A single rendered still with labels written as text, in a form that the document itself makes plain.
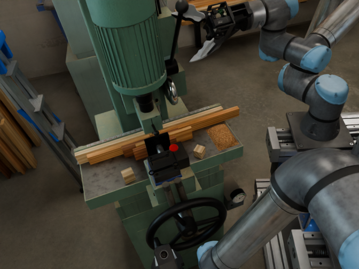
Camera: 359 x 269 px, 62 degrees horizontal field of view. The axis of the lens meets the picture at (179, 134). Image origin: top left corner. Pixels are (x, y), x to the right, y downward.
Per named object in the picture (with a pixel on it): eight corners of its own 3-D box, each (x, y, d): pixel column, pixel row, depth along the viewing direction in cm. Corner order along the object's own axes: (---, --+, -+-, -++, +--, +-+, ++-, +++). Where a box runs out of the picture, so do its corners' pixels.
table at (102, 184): (93, 234, 99) (87, 225, 94) (83, 168, 120) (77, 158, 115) (256, 174, 109) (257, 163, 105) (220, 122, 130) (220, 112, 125)
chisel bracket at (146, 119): (146, 137, 107) (141, 120, 101) (136, 115, 117) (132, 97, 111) (165, 131, 109) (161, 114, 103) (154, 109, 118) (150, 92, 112)
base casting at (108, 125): (119, 221, 116) (114, 208, 109) (98, 128, 155) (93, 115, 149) (225, 182, 123) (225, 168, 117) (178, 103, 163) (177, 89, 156)
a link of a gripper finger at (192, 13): (176, -6, 80) (208, 5, 80) (173, 8, 86) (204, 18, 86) (172, 4, 79) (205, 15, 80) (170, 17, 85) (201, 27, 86)
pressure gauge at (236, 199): (232, 207, 126) (233, 197, 120) (228, 200, 128) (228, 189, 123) (246, 202, 127) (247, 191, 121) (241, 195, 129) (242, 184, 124)
